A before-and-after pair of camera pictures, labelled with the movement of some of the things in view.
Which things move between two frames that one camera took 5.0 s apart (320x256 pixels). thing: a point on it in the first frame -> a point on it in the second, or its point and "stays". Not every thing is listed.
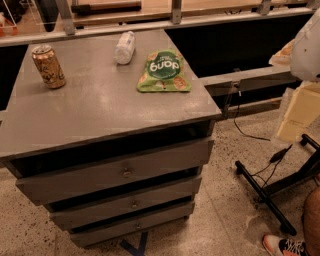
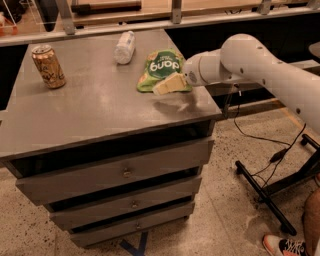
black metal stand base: (266, 196) stays
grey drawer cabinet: (111, 131) stays
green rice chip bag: (164, 71) stays
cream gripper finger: (302, 113) -> (172, 83)
